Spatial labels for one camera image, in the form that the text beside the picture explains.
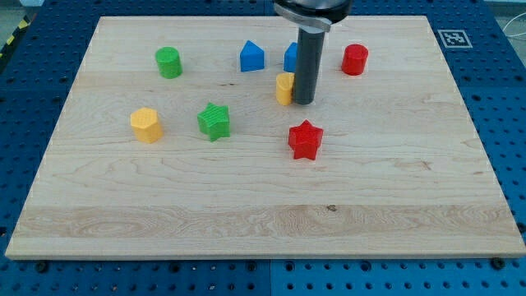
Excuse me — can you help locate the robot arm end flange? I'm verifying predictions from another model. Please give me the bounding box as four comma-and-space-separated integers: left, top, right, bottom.
274, 0, 353, 33

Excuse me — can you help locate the red star block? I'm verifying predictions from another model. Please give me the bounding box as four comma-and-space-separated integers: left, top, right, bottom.
288, 119, 324, 160

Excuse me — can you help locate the green star block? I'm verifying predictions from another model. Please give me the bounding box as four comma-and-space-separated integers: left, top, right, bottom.
197, 102, 230, 141

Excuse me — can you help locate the yellow rounded block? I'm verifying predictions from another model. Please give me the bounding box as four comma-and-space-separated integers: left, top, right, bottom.
275, 72, 295, 105

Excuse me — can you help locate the wooden board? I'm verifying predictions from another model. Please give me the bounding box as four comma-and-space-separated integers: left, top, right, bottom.
6, 16, 525, 260

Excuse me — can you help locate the blue block behind pointer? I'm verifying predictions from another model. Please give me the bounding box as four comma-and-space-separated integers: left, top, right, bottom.
284, 42, 298, 72

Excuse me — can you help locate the blue triangular prism block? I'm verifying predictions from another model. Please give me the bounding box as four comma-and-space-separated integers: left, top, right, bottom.
239, 40, 265, 72

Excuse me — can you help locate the dark grey cylindrical pointer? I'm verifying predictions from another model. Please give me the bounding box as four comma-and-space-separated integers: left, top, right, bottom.
293, 27, 325, 105

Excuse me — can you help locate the yellow hexagon block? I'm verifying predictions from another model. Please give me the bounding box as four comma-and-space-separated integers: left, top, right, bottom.
130, 107, 164, 143

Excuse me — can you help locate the red cylinder block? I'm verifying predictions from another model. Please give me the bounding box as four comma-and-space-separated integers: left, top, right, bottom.
341, 44, 369, 76

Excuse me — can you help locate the green cylinder block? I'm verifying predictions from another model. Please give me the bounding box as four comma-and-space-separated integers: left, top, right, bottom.
155, 47, 182, 79

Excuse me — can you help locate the white fiducial marker tag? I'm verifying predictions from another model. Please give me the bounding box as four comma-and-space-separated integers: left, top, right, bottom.
437, 29, 473, 49

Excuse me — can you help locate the black yellow hazard tape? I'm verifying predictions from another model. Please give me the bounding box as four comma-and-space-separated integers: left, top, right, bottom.
1, 15, 31, 60

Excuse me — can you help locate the white cable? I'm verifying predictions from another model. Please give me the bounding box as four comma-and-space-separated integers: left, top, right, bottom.
501, 11, 526, 39

